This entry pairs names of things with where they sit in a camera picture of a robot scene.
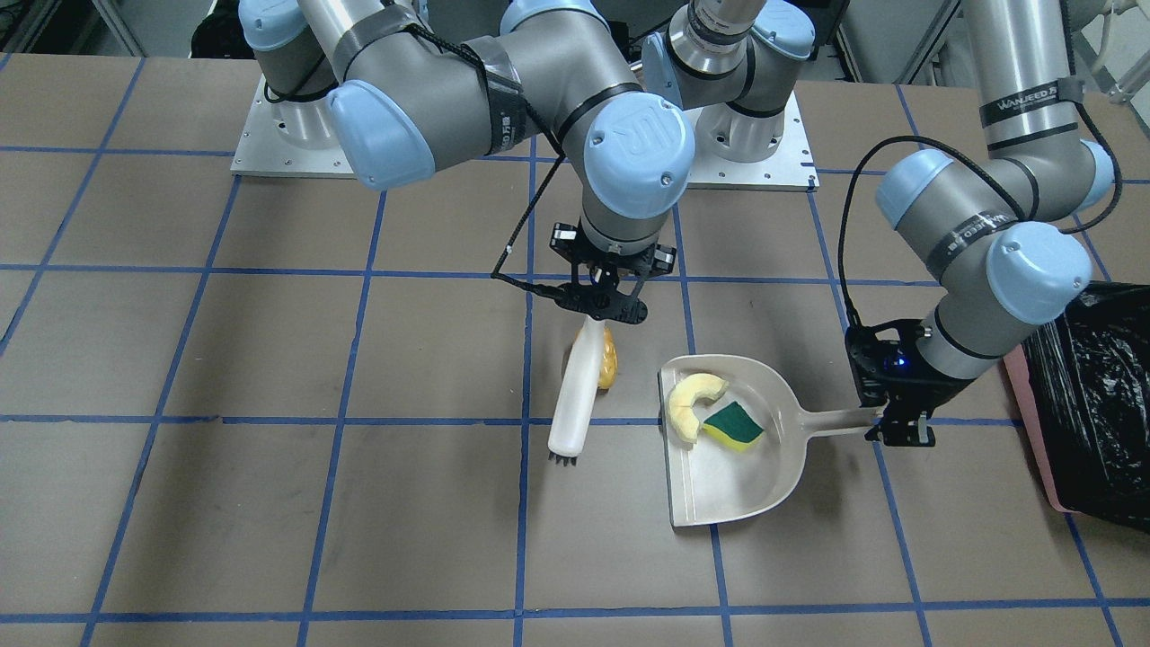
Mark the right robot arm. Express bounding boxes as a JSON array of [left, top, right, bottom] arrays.
[[233, 1, 695, 324]]

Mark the yellow green sponge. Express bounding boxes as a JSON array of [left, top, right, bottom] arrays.
[[702, 402, 764, 452]]

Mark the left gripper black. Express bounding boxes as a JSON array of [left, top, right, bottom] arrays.
[[865, 359, 973, 448]]

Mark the beige dustpan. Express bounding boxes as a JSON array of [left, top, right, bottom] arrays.
[[659, 355, 880, 527]]

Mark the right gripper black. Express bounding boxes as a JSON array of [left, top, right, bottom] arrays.
[[550, 224, 677, 324]]

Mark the beige hand brush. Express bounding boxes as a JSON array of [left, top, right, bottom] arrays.
[[549, 315, 606, 465]]

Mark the orange yellow toy fruit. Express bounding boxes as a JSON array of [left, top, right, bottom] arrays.
[[597, 326, 619, 392]]

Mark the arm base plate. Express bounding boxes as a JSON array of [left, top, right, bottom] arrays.
[[231, 78, 354, 179], [687, 93, 820, 191]]

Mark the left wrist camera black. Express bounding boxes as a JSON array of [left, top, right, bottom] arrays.
[[845, 319, 925, 408]]

